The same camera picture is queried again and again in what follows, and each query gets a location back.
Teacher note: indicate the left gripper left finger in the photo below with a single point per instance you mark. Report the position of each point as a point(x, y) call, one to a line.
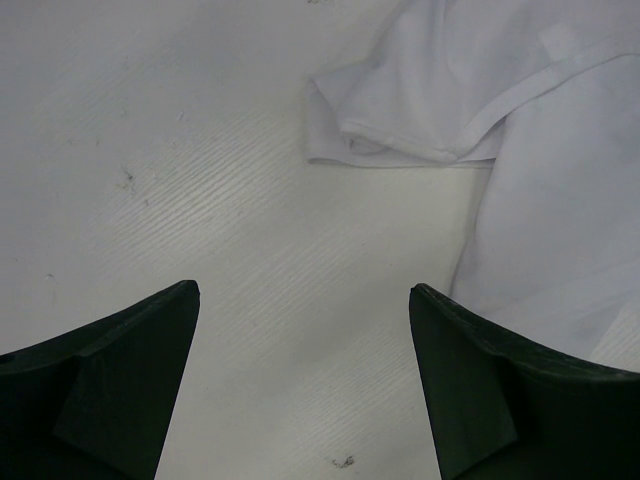
point(97, 401)

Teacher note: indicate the white t shirt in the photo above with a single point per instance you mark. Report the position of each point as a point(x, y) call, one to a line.
point(545, 94)

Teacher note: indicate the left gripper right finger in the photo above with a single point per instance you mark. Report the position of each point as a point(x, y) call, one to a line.
point(501, 406)

